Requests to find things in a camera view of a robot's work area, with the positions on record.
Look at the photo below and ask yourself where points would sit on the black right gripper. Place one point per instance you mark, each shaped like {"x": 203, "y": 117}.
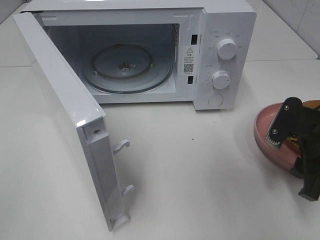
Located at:
{"x": 308, "y": 166}

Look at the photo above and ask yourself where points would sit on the pink speckled plate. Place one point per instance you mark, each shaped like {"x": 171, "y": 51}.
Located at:
{"x": 286, "y": 156}

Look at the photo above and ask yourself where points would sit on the burger with cheese and lettuce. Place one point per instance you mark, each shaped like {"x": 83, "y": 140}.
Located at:
{"x": 292, "y": 141}

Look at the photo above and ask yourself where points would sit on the round door release button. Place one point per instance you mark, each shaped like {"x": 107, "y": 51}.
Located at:
{"x": 216, "y": 100}

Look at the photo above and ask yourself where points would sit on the white microwave door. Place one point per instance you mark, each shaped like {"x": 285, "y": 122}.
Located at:
{"x": 79, "y": 118}

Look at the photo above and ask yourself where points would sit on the white upper power knob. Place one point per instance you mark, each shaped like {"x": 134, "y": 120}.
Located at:
{"x": 227, "y": 48}

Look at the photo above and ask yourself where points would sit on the white microwave oven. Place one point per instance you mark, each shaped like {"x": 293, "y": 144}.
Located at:
{"x": 189, "y": 29}

